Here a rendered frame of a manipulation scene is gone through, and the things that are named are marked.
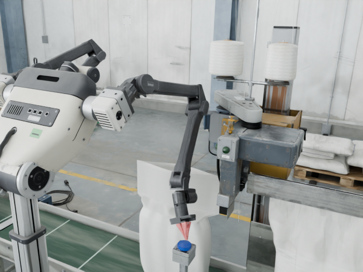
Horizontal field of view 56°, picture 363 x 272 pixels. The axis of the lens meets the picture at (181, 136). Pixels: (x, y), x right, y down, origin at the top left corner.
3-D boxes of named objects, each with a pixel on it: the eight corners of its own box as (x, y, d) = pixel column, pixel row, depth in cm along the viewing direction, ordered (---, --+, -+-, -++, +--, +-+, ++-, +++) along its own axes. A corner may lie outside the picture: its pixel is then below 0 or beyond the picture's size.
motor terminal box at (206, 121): (203, 134, 185) (204, 113, 181) (202, 129, 195) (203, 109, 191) (218, 134, 185) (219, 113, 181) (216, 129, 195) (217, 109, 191)
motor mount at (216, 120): (207, 142, 184) (209, 113, 179) (212, 138, 190) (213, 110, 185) (260, 151, 172) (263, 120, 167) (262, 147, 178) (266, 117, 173)
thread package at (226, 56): (202, 76, 163) (204, 39, 158) (215, 73, 177) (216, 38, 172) (236, 79, 156) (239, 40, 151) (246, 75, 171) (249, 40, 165)
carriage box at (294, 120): (235, 176, 173) (240, 116, 163) (252, 155, 202) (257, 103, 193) (285, 187, 163) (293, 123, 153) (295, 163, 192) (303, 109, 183)
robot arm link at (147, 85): (191, 86, 170) (207, 82, 163) (193, 113, 170) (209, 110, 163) (122, 76, 135) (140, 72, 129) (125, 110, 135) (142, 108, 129)
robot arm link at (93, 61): (90, 52, 193) (101, 48, 186) (96, 60, 196) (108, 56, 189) (41, 102, 168) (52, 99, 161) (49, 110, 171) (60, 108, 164)
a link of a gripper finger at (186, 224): (179, 240, 150) (175, 219, 152) (194, 238, 147) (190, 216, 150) (173, 242, 143) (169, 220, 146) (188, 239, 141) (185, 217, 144)
